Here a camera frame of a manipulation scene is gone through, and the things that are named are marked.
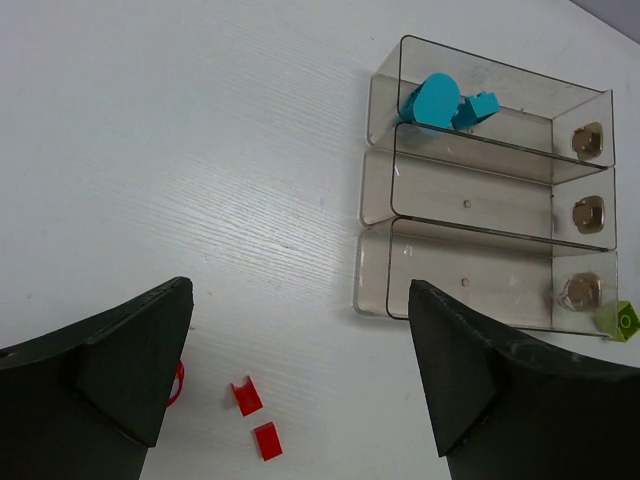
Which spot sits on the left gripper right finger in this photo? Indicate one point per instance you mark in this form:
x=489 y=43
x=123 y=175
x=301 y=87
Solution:
x=506 y=405

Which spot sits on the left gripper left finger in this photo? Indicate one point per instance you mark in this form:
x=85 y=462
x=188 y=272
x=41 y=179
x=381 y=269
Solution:
x=87 y=401

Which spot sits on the green 2x2 lego brick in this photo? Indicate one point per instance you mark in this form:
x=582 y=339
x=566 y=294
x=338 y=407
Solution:
x=618 y=320

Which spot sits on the small teal lego brick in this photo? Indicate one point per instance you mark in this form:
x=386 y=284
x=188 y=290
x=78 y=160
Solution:
x=474 y=110

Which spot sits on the teal round lego piece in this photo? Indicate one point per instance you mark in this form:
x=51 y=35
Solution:
x=430 y=108

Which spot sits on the red round lego piece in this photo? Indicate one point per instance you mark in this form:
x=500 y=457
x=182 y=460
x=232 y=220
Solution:
x=177 y=385

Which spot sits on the small red lego piece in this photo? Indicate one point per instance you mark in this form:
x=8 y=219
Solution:
x=246 y=396

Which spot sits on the small red lego tile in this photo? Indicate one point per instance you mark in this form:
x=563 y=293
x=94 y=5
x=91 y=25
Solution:
x=268 y=441

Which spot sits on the clear tiered acrylic container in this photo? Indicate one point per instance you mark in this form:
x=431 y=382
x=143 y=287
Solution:
x=514 y=217

